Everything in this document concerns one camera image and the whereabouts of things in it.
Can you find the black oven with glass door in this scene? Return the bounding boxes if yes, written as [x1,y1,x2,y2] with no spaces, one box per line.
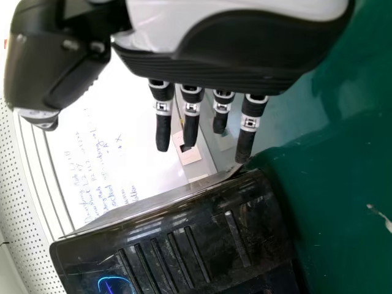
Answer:
[48,162,303,294]

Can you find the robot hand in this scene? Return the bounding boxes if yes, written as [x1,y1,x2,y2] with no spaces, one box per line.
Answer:
[4,0,356,164]

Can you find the small white box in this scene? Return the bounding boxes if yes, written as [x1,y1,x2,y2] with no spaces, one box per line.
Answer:
[171,130,203,167]

